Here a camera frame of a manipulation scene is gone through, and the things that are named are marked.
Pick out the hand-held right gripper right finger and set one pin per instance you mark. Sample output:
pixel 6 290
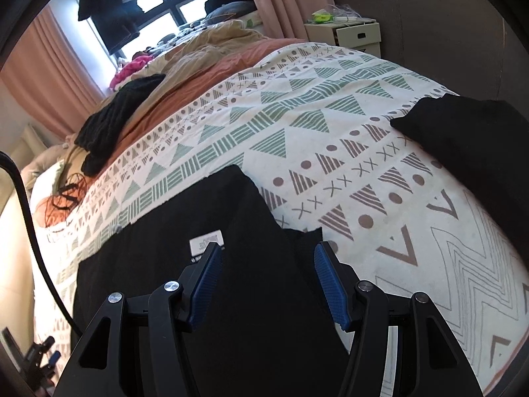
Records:
pixel 330 289

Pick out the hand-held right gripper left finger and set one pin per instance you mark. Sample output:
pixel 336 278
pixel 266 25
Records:
pixel 204 289

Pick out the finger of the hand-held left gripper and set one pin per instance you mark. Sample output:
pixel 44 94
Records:
pixel 43 347
pixel 53 357

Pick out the black button shirt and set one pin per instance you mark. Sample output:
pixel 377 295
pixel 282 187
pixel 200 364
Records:
pixel 248 339

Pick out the folded black clothes stack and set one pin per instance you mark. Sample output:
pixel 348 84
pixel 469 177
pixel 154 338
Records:
pixel 467 144

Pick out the beige padded headboard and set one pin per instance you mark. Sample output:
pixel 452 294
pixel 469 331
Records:
pixel 16 256

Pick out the white geometric patterned blanket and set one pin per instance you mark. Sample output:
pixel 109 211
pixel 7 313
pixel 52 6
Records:
pixel 330 132

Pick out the white pillow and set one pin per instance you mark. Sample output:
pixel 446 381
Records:
pixel 43 182

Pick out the beige pillow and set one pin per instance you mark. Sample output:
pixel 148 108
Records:
pixel 49 161

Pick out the black knit sweater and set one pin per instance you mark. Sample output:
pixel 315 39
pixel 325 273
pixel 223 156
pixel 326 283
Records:
pixel 107 124

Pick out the crumpled beige pink duvet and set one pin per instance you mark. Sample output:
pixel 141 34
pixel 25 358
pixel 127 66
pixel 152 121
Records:
pixel 198 74

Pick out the pink garment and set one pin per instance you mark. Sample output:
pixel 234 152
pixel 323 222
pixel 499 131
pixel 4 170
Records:
pixel 128 72

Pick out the white nightstand box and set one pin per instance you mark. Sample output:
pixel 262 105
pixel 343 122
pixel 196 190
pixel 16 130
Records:
pixel 355 35

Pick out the pink curtain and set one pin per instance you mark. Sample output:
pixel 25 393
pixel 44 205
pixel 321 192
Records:
pixel 285 0
pixel 53 82

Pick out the black framed window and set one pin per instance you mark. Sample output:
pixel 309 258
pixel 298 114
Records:
pixel 157 25

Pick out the small green item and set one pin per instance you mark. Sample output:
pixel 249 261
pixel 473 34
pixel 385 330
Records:
pixel 322 16

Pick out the clear plastic bags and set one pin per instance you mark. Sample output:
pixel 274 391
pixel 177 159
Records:
pixel 351 14

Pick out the dark cushion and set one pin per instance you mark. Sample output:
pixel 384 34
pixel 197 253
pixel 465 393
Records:
pixel 227 10

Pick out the hanging black jacket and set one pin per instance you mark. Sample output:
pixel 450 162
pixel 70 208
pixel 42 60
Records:
pixel 107 4

